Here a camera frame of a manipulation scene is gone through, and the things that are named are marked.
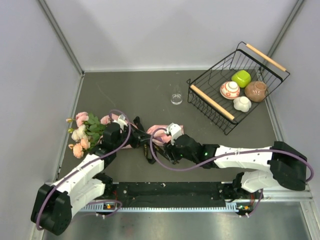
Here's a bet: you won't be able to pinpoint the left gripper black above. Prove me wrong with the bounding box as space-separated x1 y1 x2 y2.
113 122 154 150

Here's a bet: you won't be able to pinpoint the black ribbon gold lettering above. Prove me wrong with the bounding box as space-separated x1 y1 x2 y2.
133 116 169 165

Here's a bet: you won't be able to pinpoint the pink wrapping paper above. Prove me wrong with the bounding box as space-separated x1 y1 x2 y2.
99 113 184 149

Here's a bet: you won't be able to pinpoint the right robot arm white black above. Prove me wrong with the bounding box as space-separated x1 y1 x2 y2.
163 134 307 198

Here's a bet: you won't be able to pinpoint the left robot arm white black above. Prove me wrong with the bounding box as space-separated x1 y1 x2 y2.
30 121 151 236

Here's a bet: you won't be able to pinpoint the clear glass vase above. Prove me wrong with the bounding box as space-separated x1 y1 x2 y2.
170 72 183 106

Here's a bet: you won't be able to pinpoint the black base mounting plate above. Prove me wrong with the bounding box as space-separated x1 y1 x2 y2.
104 182 236 208

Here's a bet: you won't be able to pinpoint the white red patterned bowl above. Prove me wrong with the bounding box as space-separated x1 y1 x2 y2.
220 81 240 100

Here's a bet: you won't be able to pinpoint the white flower-shaped cup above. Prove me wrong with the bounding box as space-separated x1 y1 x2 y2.
233 96 252 113

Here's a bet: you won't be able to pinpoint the green square cup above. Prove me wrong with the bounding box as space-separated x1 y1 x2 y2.
231 70 251 88

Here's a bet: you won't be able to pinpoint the brown ceramic pot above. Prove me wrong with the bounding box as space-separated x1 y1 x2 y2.
244 81 267 103

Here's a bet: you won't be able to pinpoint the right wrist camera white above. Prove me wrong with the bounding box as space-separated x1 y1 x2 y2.
165 122 183 140

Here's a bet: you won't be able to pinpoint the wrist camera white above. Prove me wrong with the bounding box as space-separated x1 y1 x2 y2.
110 113 128 130
165 122 183 140

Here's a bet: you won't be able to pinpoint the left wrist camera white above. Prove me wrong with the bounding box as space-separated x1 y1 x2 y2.
110 113 128 130

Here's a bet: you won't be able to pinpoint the black wire basket wooden handles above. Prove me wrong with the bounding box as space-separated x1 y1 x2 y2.
187 41 290 135

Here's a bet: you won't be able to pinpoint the aluminium rail with cable duct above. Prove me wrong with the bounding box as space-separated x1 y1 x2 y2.
79 182 312 213

